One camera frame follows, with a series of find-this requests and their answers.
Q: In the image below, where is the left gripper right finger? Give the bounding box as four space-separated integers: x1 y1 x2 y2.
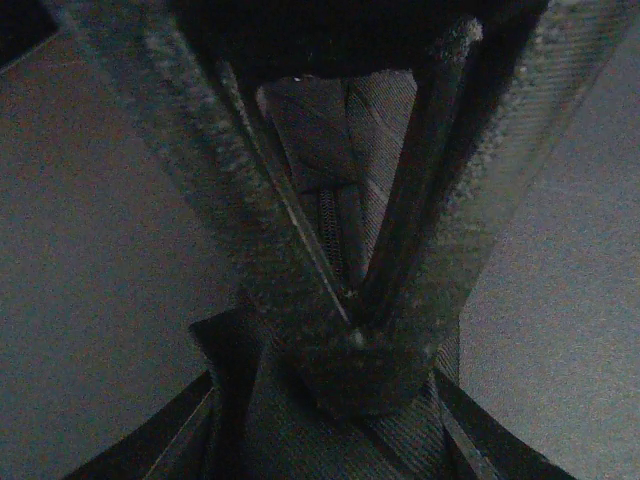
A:
358 1 635 350

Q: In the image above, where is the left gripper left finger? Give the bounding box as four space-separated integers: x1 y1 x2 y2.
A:
61 1 353 350

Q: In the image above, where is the black necktie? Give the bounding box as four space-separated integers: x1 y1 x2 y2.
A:
64 69 576 480

